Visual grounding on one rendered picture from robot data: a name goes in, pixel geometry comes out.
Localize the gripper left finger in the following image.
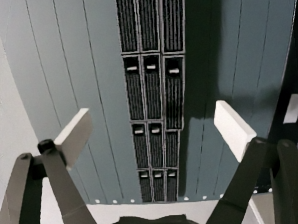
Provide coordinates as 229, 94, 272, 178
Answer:
0, 109, 97, 224

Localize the dark grey server rack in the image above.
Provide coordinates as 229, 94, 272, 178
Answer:
0, 0, 298, 205

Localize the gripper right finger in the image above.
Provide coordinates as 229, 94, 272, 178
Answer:
205, 101, 298, 224

